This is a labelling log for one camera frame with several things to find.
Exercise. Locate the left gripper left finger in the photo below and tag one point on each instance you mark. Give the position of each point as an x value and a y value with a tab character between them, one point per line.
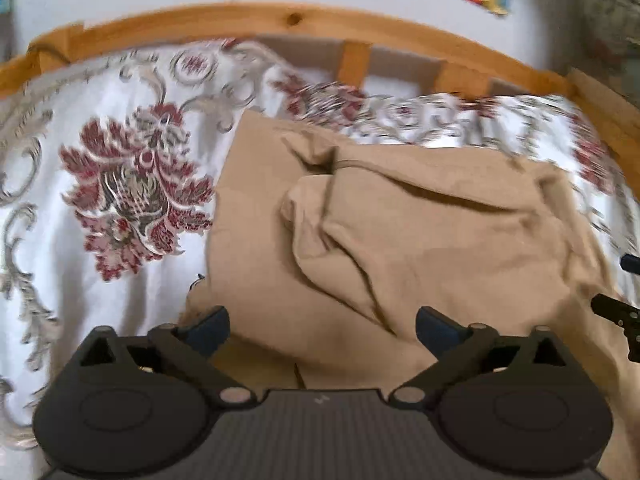
185	352

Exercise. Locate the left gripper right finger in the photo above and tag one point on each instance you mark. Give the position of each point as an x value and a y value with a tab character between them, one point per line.
458	351

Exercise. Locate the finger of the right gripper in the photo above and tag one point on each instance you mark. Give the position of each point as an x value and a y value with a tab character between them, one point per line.
630	263
623	316

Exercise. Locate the tan hooded zip jacket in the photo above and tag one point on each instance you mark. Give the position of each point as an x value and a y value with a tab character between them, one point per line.
323	251

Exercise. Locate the bagged pile of clothes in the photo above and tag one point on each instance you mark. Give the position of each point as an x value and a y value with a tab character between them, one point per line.
608	44

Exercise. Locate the floral satin bed cover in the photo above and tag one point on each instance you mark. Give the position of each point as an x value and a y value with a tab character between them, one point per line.
109	171

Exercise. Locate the wooden bed frame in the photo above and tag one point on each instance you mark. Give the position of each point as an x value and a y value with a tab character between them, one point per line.
466	67

